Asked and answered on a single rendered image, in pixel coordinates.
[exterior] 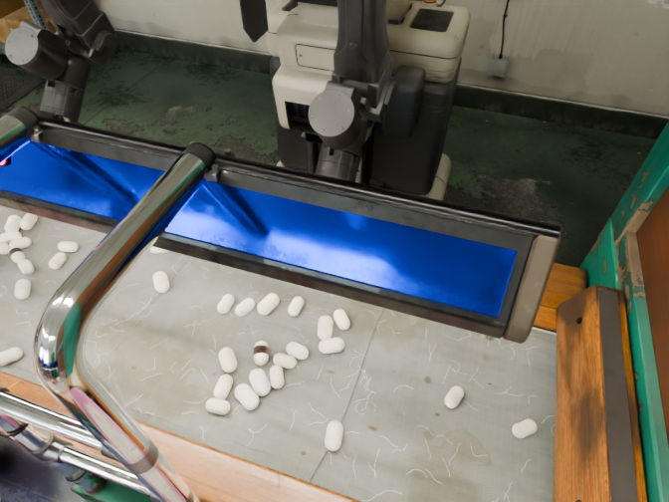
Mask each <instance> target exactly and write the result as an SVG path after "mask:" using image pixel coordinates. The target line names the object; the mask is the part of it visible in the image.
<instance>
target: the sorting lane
mask: <svg viewBox="0 0 669 502"><path fill-rule="evenodd" d="M37 217H38V220H37V222H36V223H35V224H34V226H33V227H32V228H31V229H29V230H24V229H22V228H21V227H20V228H19V232H20V233H21V234H22V237H28V238H30V239H31V241H32V244H31V246H30V247H28V248H24V249H22V251H23V252H24V254H25V259H27V260H29V261H30V262H31V263H32V265H33V266H34V268H35V271H34V273H33V274H31V275H24V274H23V273H22V272H21V270H20V268H19V267H18V263H16V262H14V261H12V260H11V258H10V257H9V255H8V254H0V353H2V352H5V351H7V350H9V349H12V348H19V349H21V350H22V352H23V356H22V358H21V359H20V360H18V361H15V362H12V363H10V364H8V365H6V366H0V371H1V372H4V373H7V374H10V375H12V376H15V377H20V378H23V379H25V380H28V381H31V382H34V383H36V384H39V385H41V383H40V382H39V380H38V378H37V376H36V373H35V370H34V365H33V343H34V336H35V332H36V328H37V325H38V322H39V319H40V317H41V315H42V312H43V310H44V308H45V307H46V305H47V303H48V301H49V300H50V298H51V297H52V295H53V294H54V293H55V291H56V290H57V289H58V288H59V287H60V285H61V284H62V283H63V282H64V281H65V280H66V279H67V278H68V277H69V276H70V275H71V273H72V272H73V271H74V270H75V269H76V268H77V267H78V266H79V265H80V264H81V263H82V262H83V260H84V259H85V258H86V257H87V256H88V255H89V254H90V253H91V252H92V251H93V250H94V249H95V247H96V246H97V245H98V244H99V243H100V242H101V241H102V240H103V239H104V238H105V237H106V236H107V235H106V234H104V233H101V232H98V231H94V230H90V229H86V228H83V227H79V226H75V225H71V224H68V223H64V222H60V221H56V220H53V219H49V218H45V217H41V216H38V215H37ZM61 241H73V242H76V243H77V244H78V246H79V248H78V250H77V251H76V252H63V253H65V254H66V255H67V261H66V262H65V263H64V264H63V265H62V266H61V267H60V268H59V269H56V270H54V269H51V268H50V266H49V262H50V260H51V259H52V258H53V257H54V256H55V255H56V254H57V253H59V252H62V251H60V250H59V248H58V244H59V243H60V242H61ZM158 271H162V272H164V273H166V275H167V278H168V282H169V289H168V290H167V291H166V292H164V293H159V292H157V291H156V290H155V287H154V283H153V279H152V278H153V275H154V274H155V273H156V272H158ZM20 279H26V280H28V281H30V283H31V288H30V295H29V297H28V298H26V299H23V300H21V299H18V298H16V297H15V294H14V293H15V285H16V282H17V281H18V280H20ZM271 293H274V294H277V295H278V296H279V298H280V302H279V305H278V306H277V307H276V308H274V309H273V310H272V311H271V312H270V313H269V314H268V315H261V314H260V313H259V312H258V310H257V306H258V304H259V303H260V302H261V301H262V300H263V299H264V298H265V297H266V296H267V295H268V294H271ZM227 294H230V295H232V296H233V297H234V299H235V301H234V304H233V305H232V307H231V308H230V310H229V312H228V313H226V314H221V313H219V312H218V310H217V306H218V304H219V303H220V302H221V300H222V298H223V297H224V296H225V295H227ZM297 296H299V297H302V298H303V299H304V301H305V304H304V305H303V307H302V309H301V311H300V313H299V314H298V315H297V316H295V317H294V316H291V315H290V314H289V312H288V308H289V306H290V304H291V303H292V300H293V299H294V298H295V297H297ZM247 298H250V299H252V300H253V301H254V303H255V306H254V308H253V309H252V310H251V311H250V312H249V313H248V314H246V315H245V316H243V317H239V316H237V315H236V313H235V308H236V307H237V306H238V305H239V304H240V303H241V302H242V301H244V300H245V299H247ZM338 309H342V310H344V311H345V313H346V315H347V317H348V318H349V321H350V326H349V328H348V329H347V330H341V329H340V328H339V327H338V326H337V324H336V322H335V319H334V312H335V311H336V310H338ZM323 315H328V316H330V317H332V319H333V321H334V327H333V335H332V338H341V339H343V341H344V349H343V350H342V351H341V352H339V353H330V354H323V353H322V352H321V351H320V350H319V343H320V341H321V339H320V338H319V337H318V321H319V318H320V317H321V316H323ZM259 341H264V342H266V343H267V344H268V347H269V357H268V361H267V362H266V363H265V364H264V365H262V366H259V365H257V364H256V363H255V362H254V358H253V353H254V346H255V344H256V343H257V342H259ZM291 342H295V343H298V344H300V345H302V346H304V347H306V348H307V349H308V351H309V355H308V357H307V358H306V359H304V360H299V359H297V358H295V357H294V358H295V359H296V362H297V363H296V365H295V366H294V367H293V368H292V369H286V368H283V367H281V368H282V369H283V376H284V381H285V382H284V385H283V386H282V387H281V388H273V387H272V386H271V389H270V391H269V393H268V394H266V395H264V396H260V395H258V397H259V405H258V406H257V407H256V408H255V409H253V410H248V409H246V408H245V407H244V406H243V405H242V403H241V402H240V401H239V400H238V399H237V398H236V396H235V388H236V387H237V385H239V384H241V383H245V384H247V385H248V386H249V387H250V388H251V389H252V391H254V389H253V387H252V385H251V383H250V380H249V375H250V372H251V371H252V370H254V369H261V370H263V371H264V372H265V374H266V376H267V378H268V381H269V383H270V384H271V379H270V368H271V367H272V366H275V364H274V361H273V359H274V356H275V354H278V353H282V354H285V355H289V354H288V353H287V350H286V348H287V345H288V343H291ZM223 348H230V349H232V350H233V352H234V355H235V358H236V361H237V368H236V369H235V370H234V371H233V372H231V373H226V372H224V371H223V370H222V367H221V364H220V360H219V352H220V351H221V350H222V349H223ZM85 355H86V358H87V361H88V362H89V363H90V364H91V366H92V367H93V368H94V369H95V371H96V372H97V373H98V374H99V376H100V377H101V378H102V379H103V381H104V382H105V383H106V384H107V386H108V387H109V388H110V389H111V391H112V392H113V393H114V395H115V396H116V397H117V398H118V400H119V401H120V402H121V403H122V405H123V406H124V407H125V408H126V410H127V411H128V412H129V413H130V415H131V416H132V417H133V418H134V419H136V420H139V421H141V422H144V423H147V424H150V425H153V426H155V427H158V428H161V429H164V430H166V431H169V432H172V433H175V434H177V435H180V436H183V437H186V438H188V439H191V440H194V441H197V442H200V443H202V444H205V445H208V446H211V447H213V448H216V449H219V450H222V451H224V452H227V453H230V454H233V455H235V456H238V457H241V458H244V459H247V460H249V461H252V462H255V463H258V464H260V465H263V466H266V467H269V468H271V469H274V470H277V471H280V472H282V473H285V474H288V475H291V476H294V477H296V478H299V479H302V480H305V481H307V482H310V483H313V484H316V485H318V486H321V487H324V488H327V489H328V490H331V491H334V492H337V493H340V494H342V495H345V496H348V497H351V498H353V499H356V500H359V501H362V502H554V466H555V428H556V407H557V333H554V332H550V331H546V330H542V329H538V328H534V327H533V328H532V331H531V333H530V335H529V336H528V338H527V340H526V341H525V342H523V343H522V344H518V343H514V342H511V341H507V340H504V338H503V337H501V338H499V339H497V338H493V337H489V336H485V335H482V334H478V333H474V332H470V331H467V330H463V329H459V328H455V327H452V326H448V325H444V324H440V323H437V322H433V321H429V320H425V319H422V318H418V317H414V316H410V315H407V314H403V313H399V312H396V311H392V310H388V309H384V308H381V307H377V306H373V305H369V304H366V303H363V302H359V301H355V300H352V299H348V298H344V297H340V296H337V295H333V294H329V293H325V292H322V291H318V290H314V289H310V288H307V287H303V286H299V285H295V284H292V283H288V282H284V281H280V280H277V279H273V278H269V277H265V276H262V275H258V274H254V273H250V272H247V271H243V270H239V269H235V268H232V267H228V266H224V265H220V264H217V263H213V262H209V261H205V260H202V259H198V258H194V257H190V256H187V255H183V254H179V253H175V252H172V251H168V252H165V253H159V254H153V253H151V252H150V250H148V251H147V253H146V254H145V255H144V256H143V258H142V259H141V260H140V261H139V263H138V264H137V265H136V266H135V267H134V269H133V270H132V271H131V272H130V274H129V275H128V276H127V277H126V279H125V280H124V281H123V282H122V283H121V285H120V286H119V287H118V288H117V290H116V291H115V292H114V293H113V295H112V296H111V297H110V298H109V300H108V301H107V302H106V303H105V305H104V306H103V307H102V308H101V310H100V311H99V312H98V314H97V315H96V317H95V318H94V320H93V322H92V324H91V327H90V329H89V332H88V335H87V339H86V345H85ZM223 375H229V376H231V378H232V380H233V384H232V386H231V389H230V391H229V394H228V396H227V397H226V398H225V399H223V400H227V401H228V402H229V403H230V410H229V412H228V413H226V414H224V415H221V414H216V413H211V412H208V411H207V410H206V407H205V404H206V401H207V400H208V399H210V398H216V397H215V396H214V389H215V386H216V384H217V382H218V379H220V377H221V376H223ZM455 385H458V386H460V387H461V388H462V389H463V391H464V396H463V397H462V399H461V401H460V402H459V404H458V405H457V406H456V407H454V408H450V407H448V406H447V405H446V404H445V396H446V395H447V393H448V392H449V390H450V389H451V387H453V386H455ZM525 419H531V420H533V421H534V422H535V423H536V425H537V431H536V432H535V433H533V434H531V435H528V436H526V437H524V438H518V437H516V436H515V435H514V434H513V431H512V428H513V425H514V424H516V423H518V422H521V421H523V420H525ZM333 420H337V421H339V422H340V423H341V424H342V427H343V432H342V440H341V446H340V448H339V449H338V450H336V451H330V450H328V449H327V448H326V446H325V439H326V433H327V427H328V424H329V423H330V422H331V421H333Z"/></svg>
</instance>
